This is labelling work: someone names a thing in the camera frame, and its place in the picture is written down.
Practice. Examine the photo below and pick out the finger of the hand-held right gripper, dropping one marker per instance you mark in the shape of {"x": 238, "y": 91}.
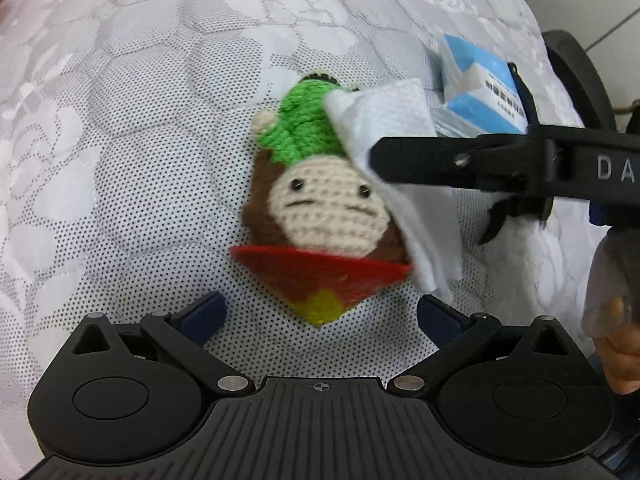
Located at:
{"x": 522, "y": 95}
{"x": 450, "y": 160}

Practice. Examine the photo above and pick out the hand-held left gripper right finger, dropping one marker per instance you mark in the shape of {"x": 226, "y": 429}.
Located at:
{"x": 440, "y": 320}

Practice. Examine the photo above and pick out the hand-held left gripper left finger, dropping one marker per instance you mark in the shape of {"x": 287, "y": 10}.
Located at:
{"x": 202, "y": 320}

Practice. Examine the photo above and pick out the blue and white tissue packet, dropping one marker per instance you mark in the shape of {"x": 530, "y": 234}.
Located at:
{"x": 485, "y": 90}

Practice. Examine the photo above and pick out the white tissue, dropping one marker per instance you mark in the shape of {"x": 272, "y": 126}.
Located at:
{"x": 390, "y": 110}

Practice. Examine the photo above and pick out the crochet doll with green hat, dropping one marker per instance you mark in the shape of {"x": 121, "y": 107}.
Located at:
{"x": 325, "y": 210}

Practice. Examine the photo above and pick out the person's right hand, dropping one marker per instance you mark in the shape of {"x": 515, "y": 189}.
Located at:
{"x": 620, "y": 350}

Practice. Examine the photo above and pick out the black round object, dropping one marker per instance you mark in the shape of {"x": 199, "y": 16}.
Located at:
{"x": 580, "y": 80}

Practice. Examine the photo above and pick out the white quilted mattress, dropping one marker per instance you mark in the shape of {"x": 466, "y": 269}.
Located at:
{"x": 125, "y": 160}

